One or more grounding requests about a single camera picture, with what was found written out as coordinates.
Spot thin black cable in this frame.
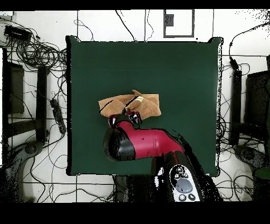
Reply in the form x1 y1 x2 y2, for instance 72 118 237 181
143 9 154 42
114 9 137 42

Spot tangled black cables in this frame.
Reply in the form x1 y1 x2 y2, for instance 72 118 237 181
0 18 68 71

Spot grey stand base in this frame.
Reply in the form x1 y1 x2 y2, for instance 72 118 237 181
4 140 44 202
233 144 269 171

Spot orange terry towel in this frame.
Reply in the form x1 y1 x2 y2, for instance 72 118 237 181
97 89 162 120

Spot black frame stand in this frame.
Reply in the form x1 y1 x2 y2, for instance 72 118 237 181
228 53 270 146
2 48 50 144

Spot grey square frame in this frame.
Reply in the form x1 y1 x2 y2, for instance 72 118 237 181
163 9 195 38

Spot black plug with cable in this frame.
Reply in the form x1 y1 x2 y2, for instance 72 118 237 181
228 21 270 71

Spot dark green table cloth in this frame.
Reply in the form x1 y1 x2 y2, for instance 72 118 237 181
65 35 224 177

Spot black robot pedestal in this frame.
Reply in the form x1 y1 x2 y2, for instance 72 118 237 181
112 174 158 202

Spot black power strip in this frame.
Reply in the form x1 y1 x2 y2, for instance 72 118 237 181
50 98 67 135

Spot black rectangular box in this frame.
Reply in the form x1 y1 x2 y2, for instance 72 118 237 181
3 25 33 42

